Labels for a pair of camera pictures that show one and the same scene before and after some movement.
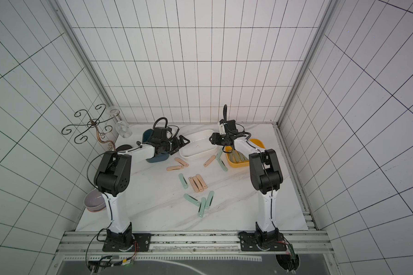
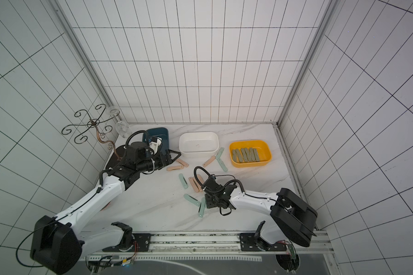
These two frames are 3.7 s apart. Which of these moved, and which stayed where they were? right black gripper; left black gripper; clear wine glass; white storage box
Moved: right black gripper; left black gripper
Stayed: white storage box; clear wine glass
